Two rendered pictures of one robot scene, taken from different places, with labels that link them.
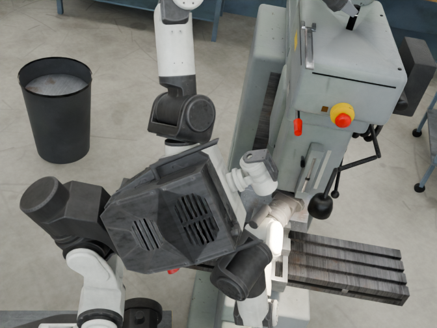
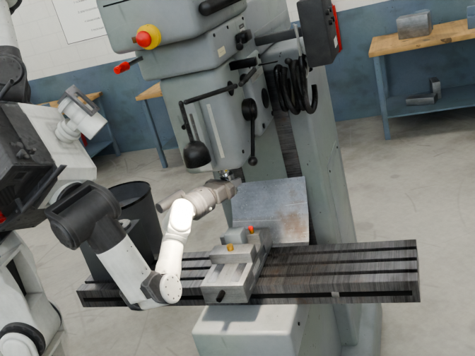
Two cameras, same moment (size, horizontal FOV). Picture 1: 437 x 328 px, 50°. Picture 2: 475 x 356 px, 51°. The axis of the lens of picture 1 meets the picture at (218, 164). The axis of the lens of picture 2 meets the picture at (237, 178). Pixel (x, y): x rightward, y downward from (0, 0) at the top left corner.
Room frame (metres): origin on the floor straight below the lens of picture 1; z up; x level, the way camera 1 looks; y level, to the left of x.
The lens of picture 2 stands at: (-0.15, -0.92, 1.86)
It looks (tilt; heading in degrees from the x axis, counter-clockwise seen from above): 22 degrees down; 23
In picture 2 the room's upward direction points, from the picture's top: 15 degrees counter-clockwise
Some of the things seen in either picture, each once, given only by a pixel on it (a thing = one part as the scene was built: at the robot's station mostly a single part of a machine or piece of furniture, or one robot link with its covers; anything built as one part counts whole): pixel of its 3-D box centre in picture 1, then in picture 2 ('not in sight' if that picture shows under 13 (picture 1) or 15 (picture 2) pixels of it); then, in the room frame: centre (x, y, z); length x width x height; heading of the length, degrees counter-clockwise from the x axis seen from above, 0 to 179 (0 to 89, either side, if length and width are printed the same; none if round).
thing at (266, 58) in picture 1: (272, 170); (292, 211); (1.87, -0.29, 0.78); 0.50 x 0.47 x 1.56; 0
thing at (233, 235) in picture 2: not in sight; (235, 238); (1.25, -0.26, 1.02); 0.06 x 0.05 x 0.06; 90
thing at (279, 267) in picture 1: (268, 244); (237, 258); (1.22, -0.26, 0.96); 0.35 x 0.15 x 0.11; 0
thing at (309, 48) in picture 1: (309, 43); not in sight; (1.10, -0.17, 1.89); 0.24 x 0.04 x 0.01; 179
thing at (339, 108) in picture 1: (342, 114); (148, 37); (1.02, -0.29, 1.76); 0.06 x 0.02 x 0.06; 90
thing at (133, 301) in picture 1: (140, 314); not in sight; (1.08, 0.22, 0.50); 0.20 x 0.05 x 0.20; 101
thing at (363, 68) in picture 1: (340, 50); (179, 3); (1.27, -0.29, 1.81); 0.47 x 0.26 x 0.16; 0
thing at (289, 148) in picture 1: (309, 143); (210, 115); (1.26, -0.29, 1.47); 0.21 x 0.19 x 0.32; 90
